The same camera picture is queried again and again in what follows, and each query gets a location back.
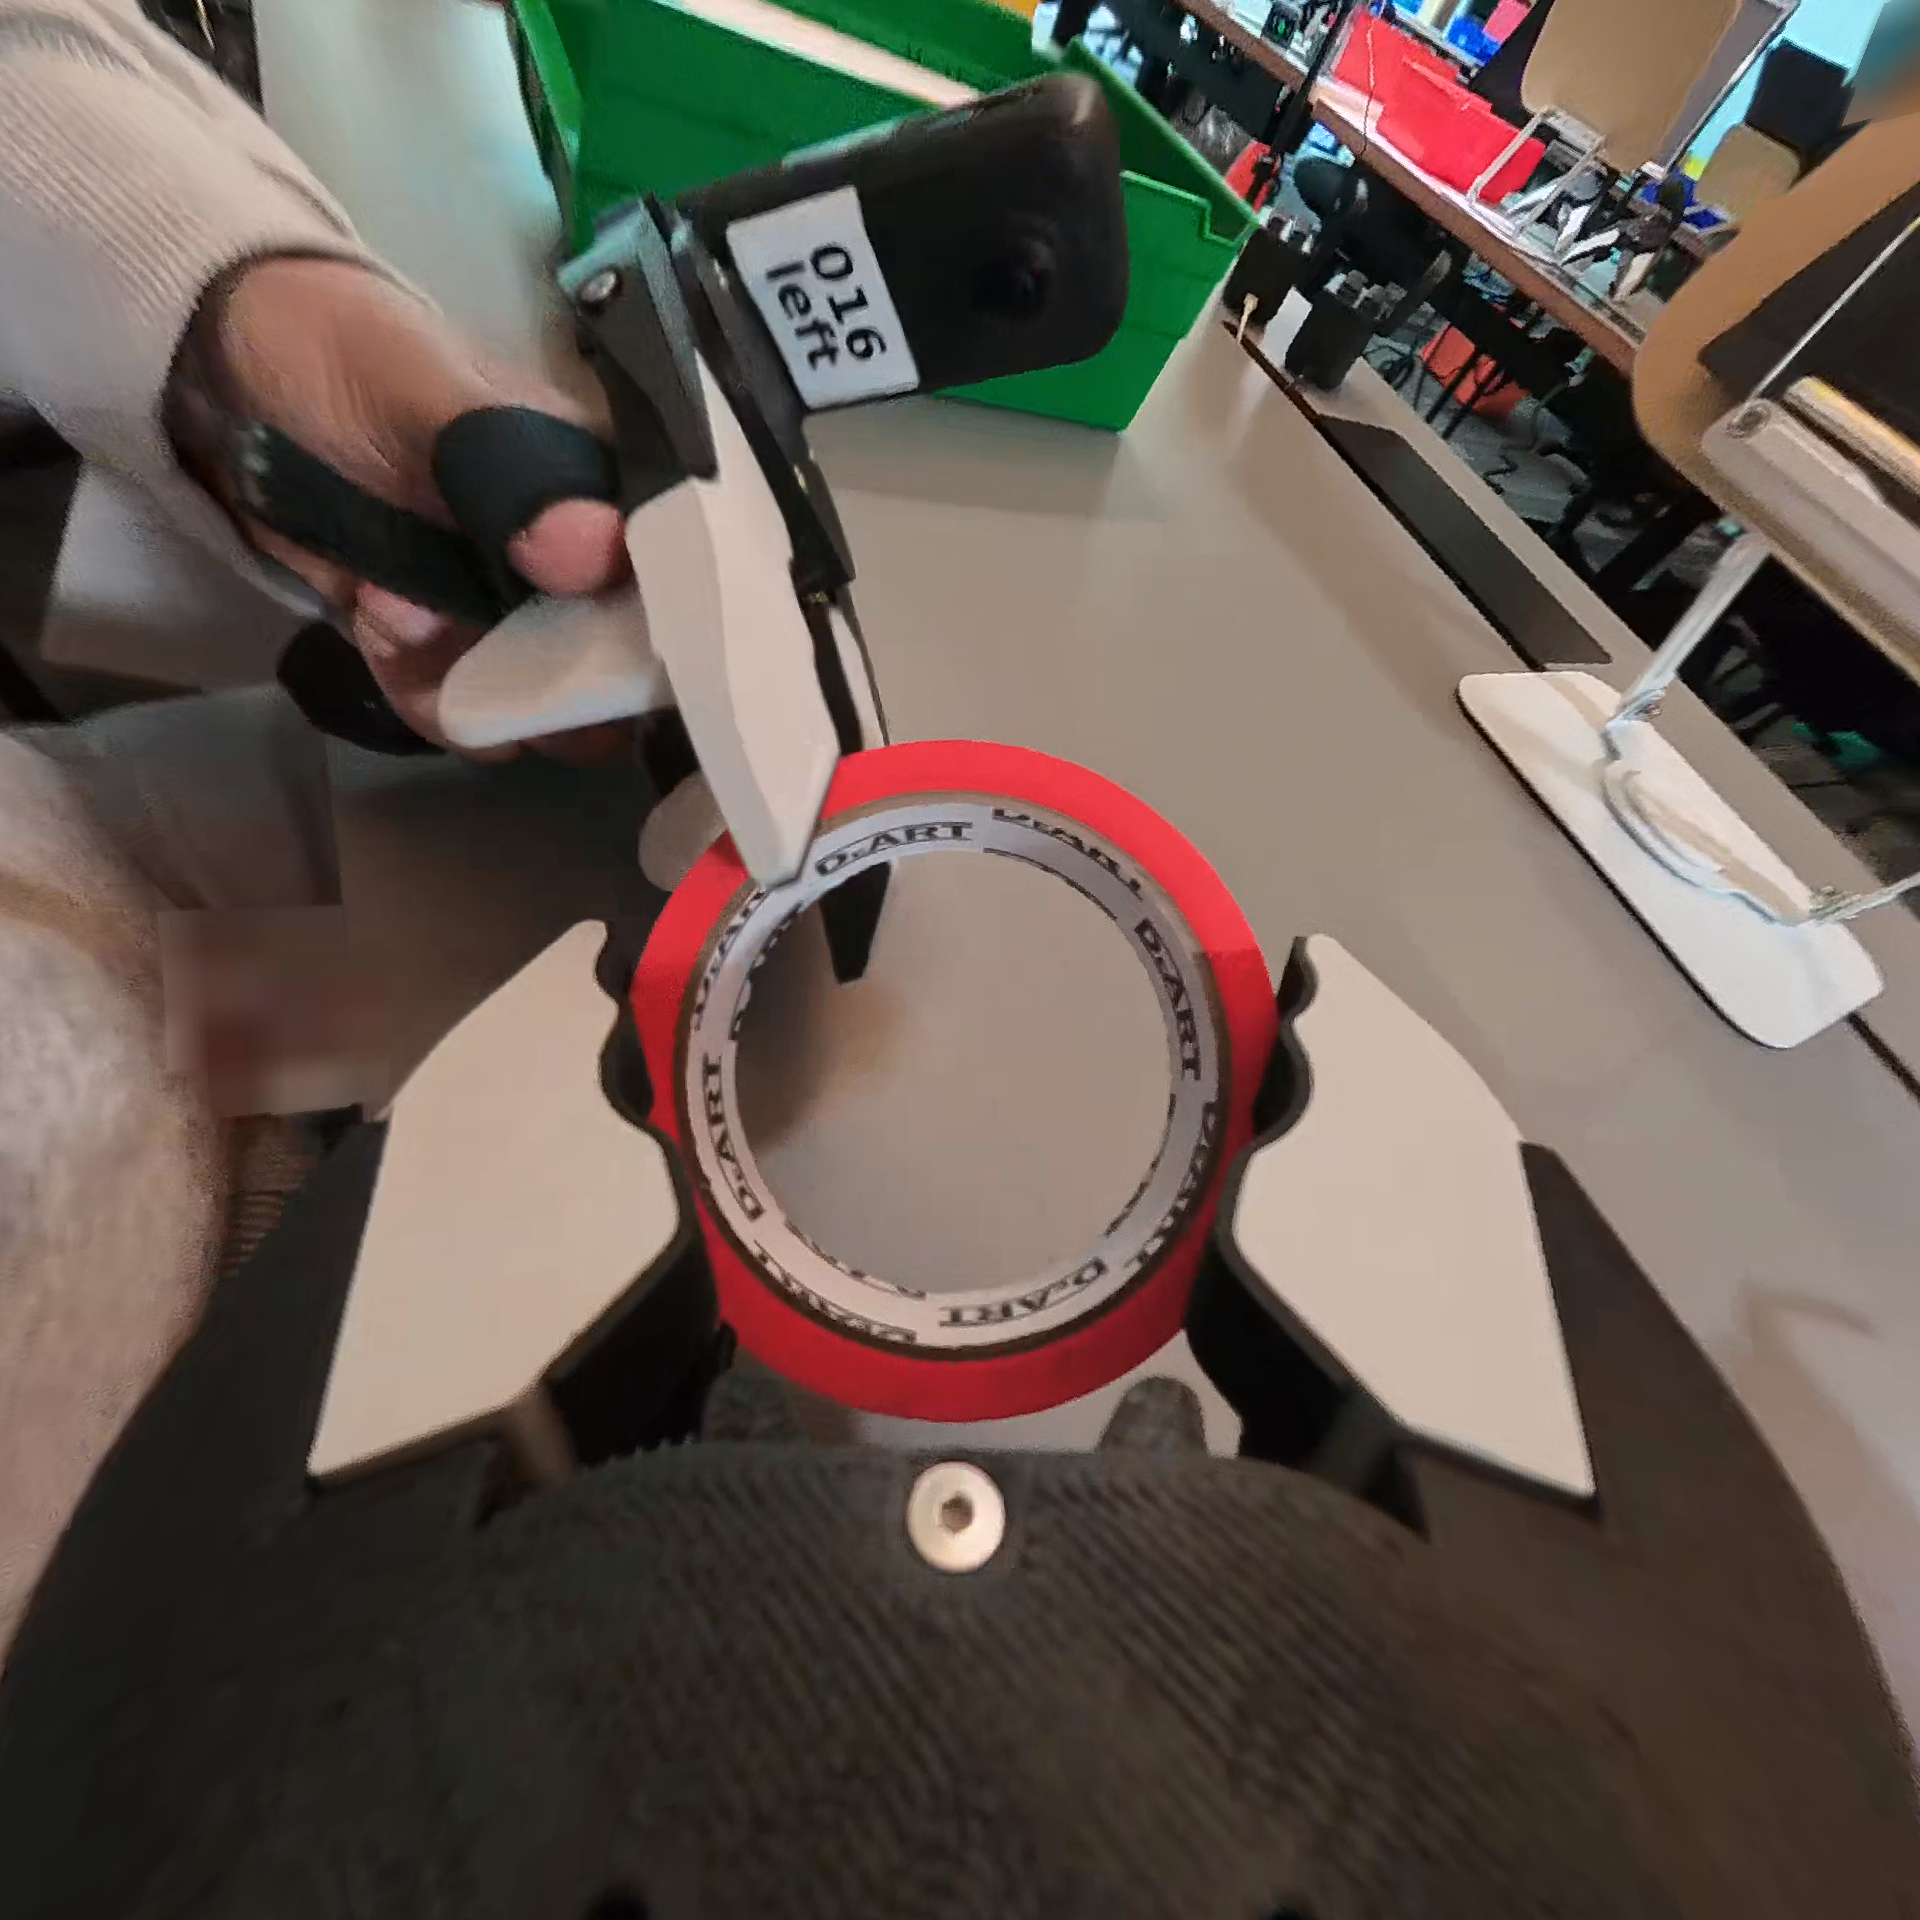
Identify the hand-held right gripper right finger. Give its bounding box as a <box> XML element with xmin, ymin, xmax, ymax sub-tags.
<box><xmin>1184</xmin><ymin>932</ymin><xmax>1600</xmax><ymax>1501</ymax></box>

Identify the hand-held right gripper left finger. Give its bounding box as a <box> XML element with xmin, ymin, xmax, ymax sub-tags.
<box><xmin>304</xmin><ymin>919</ymin><xmax>737</xmax><ymax>1489</ymax></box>

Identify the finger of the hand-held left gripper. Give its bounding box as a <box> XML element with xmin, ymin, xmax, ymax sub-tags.
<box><xmin>626</xmin><ymin>369</ymin><xmax>849</xmax><ymax>889</ymax></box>
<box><xmin>800</xmin><ymin>583</ymin><xmax>896</xmax><ymax>988</ymax></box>

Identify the red tape roll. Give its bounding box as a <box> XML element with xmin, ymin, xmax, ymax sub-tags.
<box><xmin>626</xmin><ymin>739</ymin><xmax>1280</xmax><ymax>1424</ymax></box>

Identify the person's left forearm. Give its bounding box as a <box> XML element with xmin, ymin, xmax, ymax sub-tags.
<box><xmin>0</xmin><ymin>0</ymin><xmax>406</xmax><ymax>453</ymax></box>

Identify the person's left hand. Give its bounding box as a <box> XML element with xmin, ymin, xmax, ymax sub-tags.
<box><xmin>163</xmin><ymin>275</ymin><xmax>640</xmax><ymax>768</ymax></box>

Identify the white flat panel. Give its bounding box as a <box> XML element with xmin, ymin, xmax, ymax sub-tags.
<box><xmin>661</xmin><ymin>0</ymin><xmax>1000</xmax><ymax>115</ymax></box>

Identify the green plastic bin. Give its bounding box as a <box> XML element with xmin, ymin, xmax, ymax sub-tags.
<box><xmin>510</xmin><ymin>0</ymin><xmax>1262</xmax><ymax>434</ymax></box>

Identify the small black block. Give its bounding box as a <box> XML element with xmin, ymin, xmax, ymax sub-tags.
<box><xmin>1288</xmin><ymin>277</ymin><xmax>1409</xmax><ymax>396</ymax></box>
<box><xmin>1224</xmin><ymin>210</ymin><xmax>1309</xmax><ymax>325</ymax></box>

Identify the white stand base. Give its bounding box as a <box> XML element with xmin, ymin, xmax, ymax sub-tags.
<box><xmin>1459</xmin><ymin>113</ymin><xmax>1920</xmax><ymax>1052</ymax></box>

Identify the red plastic bin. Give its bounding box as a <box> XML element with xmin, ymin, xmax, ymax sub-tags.
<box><xmin>1329</xmin><ymin>7</ymin><xmax>1548</xmax><ymax>196</ymax></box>

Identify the long wooden desk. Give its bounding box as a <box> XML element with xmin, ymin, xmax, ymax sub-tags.
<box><xmin>1171</xmin><ymin>0</ymin><xmax>1712</xmax><ymax>378</ymax></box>

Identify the plywood and chrome stand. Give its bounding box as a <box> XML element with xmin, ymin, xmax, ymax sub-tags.
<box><xmin>1470</xmin><ymin>0</ymin><xmax>1801</xmax><ymax>250</ymax></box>

